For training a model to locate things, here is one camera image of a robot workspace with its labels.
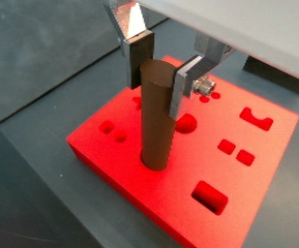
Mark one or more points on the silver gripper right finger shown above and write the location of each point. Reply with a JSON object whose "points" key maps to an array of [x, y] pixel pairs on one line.
{"points": [[191, 76]]}

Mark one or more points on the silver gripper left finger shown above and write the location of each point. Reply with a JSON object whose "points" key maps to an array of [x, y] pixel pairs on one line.
{"points": [[135, 37]]}

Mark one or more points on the red shape sorter block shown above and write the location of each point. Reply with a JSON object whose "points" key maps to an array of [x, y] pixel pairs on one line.
{"points": [[205, 198]]}

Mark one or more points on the dark brown oval peg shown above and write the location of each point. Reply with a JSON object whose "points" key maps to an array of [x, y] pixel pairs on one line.
{"points": [[158, 125]]}

